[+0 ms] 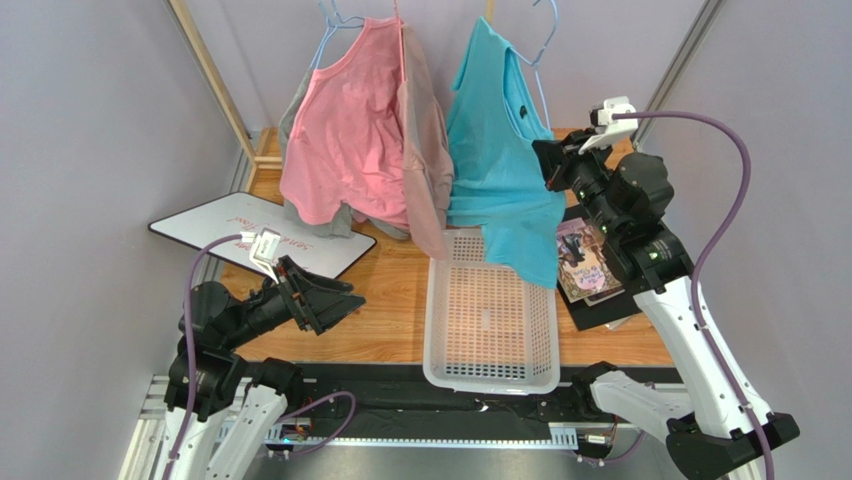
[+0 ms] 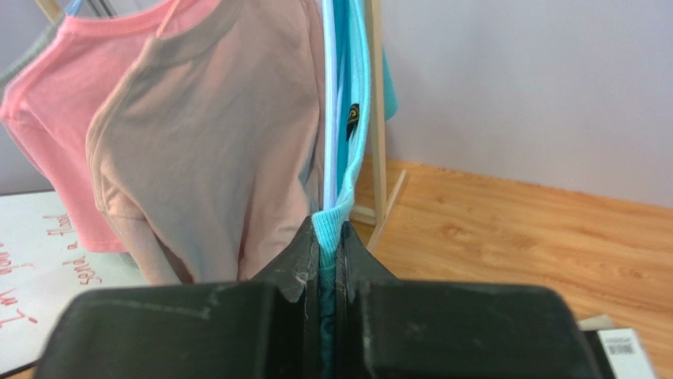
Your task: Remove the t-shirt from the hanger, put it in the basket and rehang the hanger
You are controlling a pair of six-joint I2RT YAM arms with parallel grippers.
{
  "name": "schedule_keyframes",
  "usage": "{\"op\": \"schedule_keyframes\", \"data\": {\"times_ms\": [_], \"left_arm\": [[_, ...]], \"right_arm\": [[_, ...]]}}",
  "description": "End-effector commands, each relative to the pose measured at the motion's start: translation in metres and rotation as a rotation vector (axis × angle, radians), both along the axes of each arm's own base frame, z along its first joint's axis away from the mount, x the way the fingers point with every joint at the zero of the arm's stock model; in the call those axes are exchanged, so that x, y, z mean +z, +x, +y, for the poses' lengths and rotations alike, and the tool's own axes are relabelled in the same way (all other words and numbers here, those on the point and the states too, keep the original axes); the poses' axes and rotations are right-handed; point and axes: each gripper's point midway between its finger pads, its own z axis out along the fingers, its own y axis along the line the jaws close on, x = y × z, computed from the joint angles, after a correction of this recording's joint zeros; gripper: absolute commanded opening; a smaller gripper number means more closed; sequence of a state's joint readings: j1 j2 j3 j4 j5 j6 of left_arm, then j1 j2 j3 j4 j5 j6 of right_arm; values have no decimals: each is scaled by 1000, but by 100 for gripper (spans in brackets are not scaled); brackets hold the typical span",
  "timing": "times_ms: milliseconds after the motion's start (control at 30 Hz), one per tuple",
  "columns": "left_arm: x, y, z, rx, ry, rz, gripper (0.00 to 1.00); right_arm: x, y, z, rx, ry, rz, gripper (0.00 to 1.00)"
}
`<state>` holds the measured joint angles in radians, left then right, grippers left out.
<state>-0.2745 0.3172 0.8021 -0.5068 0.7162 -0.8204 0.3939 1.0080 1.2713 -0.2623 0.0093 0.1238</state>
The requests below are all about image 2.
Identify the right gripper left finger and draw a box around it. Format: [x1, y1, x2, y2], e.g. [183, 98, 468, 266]
[35, 220, 321, 378]

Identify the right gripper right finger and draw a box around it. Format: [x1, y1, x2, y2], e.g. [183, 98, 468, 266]
[335, 223, 610, 378]

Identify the teal t shirt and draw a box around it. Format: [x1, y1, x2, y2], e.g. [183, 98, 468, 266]
[311, 1, 398, 378]

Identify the mauve t shirt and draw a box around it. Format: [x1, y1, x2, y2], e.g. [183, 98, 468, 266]
[86, 1, 325, 285]

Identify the pink t shirt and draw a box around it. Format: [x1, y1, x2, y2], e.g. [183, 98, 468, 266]
[0, 0, 222, 254]

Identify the grey t shirt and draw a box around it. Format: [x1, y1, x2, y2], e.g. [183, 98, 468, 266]
[1, 14, 66, 98]

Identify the blue hanger left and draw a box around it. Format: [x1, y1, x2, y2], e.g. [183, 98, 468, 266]
[63, 0, 84, 16]

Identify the wooden clothes rack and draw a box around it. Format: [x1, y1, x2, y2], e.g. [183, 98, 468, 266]
[34, 0, 408, 253]

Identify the white whiteboard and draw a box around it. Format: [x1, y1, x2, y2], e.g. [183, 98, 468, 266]
[1, 192, 147, 377]

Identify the white box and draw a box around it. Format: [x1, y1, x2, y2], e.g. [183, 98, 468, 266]
[577, 314, 659, 379]

